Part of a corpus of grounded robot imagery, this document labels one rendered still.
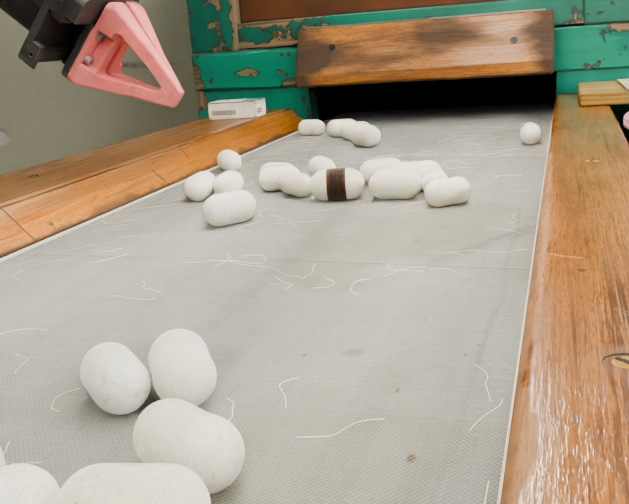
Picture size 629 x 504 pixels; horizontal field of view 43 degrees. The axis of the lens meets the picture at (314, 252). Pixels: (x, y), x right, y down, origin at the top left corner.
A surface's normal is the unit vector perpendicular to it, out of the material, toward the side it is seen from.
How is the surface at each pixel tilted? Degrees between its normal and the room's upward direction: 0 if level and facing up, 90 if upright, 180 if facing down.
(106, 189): 45
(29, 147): 90
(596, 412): 0
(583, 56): 90
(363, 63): 67
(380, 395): 0
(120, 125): 90
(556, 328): 0
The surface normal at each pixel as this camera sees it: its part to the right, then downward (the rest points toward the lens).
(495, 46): -0.29, -0.15
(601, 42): -0.29, 0.27
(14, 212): 0.62, -0.68
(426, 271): -0.07, -0.96
